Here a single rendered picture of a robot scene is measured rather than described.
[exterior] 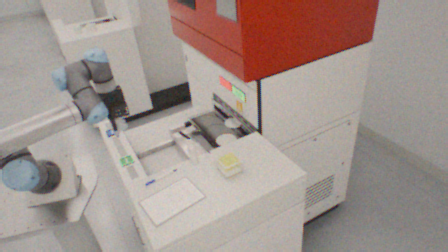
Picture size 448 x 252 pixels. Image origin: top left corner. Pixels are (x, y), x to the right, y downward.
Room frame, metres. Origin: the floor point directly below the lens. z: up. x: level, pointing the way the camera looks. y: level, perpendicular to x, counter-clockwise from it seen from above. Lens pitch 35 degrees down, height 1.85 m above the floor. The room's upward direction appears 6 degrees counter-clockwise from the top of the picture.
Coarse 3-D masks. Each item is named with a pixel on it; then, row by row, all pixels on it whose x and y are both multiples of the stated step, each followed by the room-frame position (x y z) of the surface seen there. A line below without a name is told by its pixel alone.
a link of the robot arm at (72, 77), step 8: (72, 64) 1.06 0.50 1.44; (80, 64) 1.06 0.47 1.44; (56, 72) 1.01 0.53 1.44; (64, 72) 1.01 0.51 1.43; (72, 72) 1.03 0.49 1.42; (80, 72) 1.04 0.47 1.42; (88, 72) 1.05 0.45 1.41; (56, 80) 1.00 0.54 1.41; (64, 80) 1.00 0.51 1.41; (72, 80) 1.00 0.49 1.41; (80, 80) 1.01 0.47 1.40; (88, 80) 1.05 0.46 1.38; (64, 88) 1.00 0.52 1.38; (72, 88) 0.99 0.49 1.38; (80, 88) 0.99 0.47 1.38; (72, 96) 0.98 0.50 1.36
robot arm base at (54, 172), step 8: (40, 160) 1.15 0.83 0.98; (48, 168) 1.09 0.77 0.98; (56, 168) 1.13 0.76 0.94; (48, 176) 1.06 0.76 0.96; (56, 176) 1.10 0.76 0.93; (48, 184) 1.06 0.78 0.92; (56, 184) 1.08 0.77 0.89; (32, 192) 1.06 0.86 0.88; (40, 192) 1.04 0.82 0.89; (48, 192) 1.06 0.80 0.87
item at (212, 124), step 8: (208, 112) 1.54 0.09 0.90; (216, 112) 1.53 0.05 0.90; (192, 120) 1.48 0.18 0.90; (200, 120) 1.47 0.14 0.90; (208, 120) 1.46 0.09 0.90; (216, 120) 1.45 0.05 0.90; (224, 120) 1.45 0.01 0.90; (200, 128) 1.39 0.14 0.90; (208, 128) 1.39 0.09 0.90; (216, 128) 1.38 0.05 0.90; (224, 128) 1.37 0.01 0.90; (232, 128) 1.36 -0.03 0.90; (240, 128) 1.36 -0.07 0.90; (208, 136) 1.32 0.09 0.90; (216, 136) 1.31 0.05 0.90; (240, 136) 1.29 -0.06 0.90; (216, 144) 1.24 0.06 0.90
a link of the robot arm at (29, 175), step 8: (8, 160) 1.01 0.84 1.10; (16, 160) 1.00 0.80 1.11; (24, 160) 1.01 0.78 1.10; (32, 160) 1.04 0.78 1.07; (8, 168) 0.98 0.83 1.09; (16, 168) 0.98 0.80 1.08; (24, 168) 0.98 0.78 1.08; (32, 168) 0.99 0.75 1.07; (40, 168) 1.03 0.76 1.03; (8, 176) 0.96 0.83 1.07; (16, 176) 0.96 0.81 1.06; (24, 176) 0.96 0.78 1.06; (32, 176) 0.97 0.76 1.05; (40, 176) 1.00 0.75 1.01; (8, 184) 0.94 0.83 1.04; (16, 184) 0.94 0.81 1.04; (24, 184) 0.94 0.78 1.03; (32, 184) 0.96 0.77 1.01; (40, 184) 1.00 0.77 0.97
